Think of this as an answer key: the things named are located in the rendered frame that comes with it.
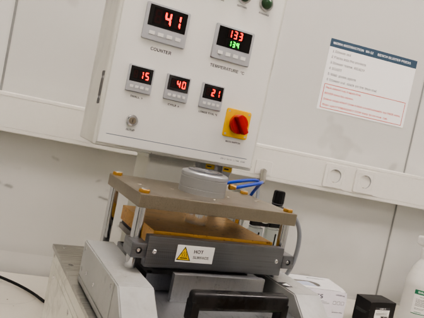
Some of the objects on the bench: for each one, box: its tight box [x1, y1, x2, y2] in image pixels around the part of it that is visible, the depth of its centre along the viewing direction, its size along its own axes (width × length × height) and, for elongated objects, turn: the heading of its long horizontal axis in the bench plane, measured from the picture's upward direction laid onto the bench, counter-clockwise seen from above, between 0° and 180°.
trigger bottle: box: [397, 235, 424, 318], centre depth 142 cm, size 9×8×25 cm
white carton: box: [283, 273, 347, 318], centre depth 136 cm, size 12×23×7 cm, turn 30°
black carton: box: [352, 293, 396, 318], centre depth 135 cm, size 6×9×7 cm
